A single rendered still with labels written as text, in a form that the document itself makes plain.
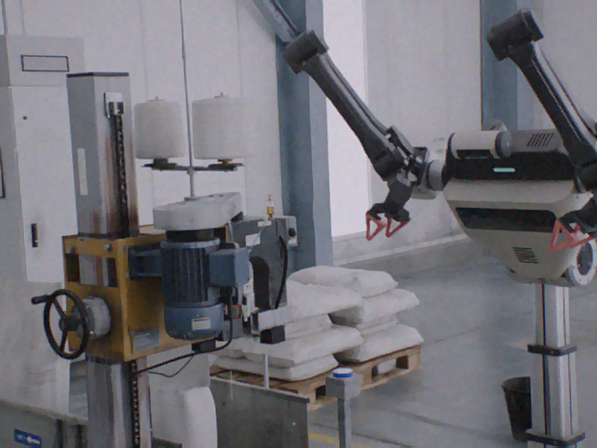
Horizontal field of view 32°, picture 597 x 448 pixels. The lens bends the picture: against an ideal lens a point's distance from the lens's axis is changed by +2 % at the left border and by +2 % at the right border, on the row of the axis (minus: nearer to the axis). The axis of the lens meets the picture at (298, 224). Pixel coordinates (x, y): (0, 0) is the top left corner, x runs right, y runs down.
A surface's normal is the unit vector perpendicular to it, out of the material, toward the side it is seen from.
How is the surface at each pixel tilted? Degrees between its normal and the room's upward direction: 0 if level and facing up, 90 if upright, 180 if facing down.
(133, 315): 90
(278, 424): 90
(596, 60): 90
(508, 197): 40
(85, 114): 90
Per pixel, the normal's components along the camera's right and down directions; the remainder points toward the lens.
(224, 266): -0.31, 0.11
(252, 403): -0.67, 0.11
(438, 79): 0.74, 0.04
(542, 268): -0.49, 0.72
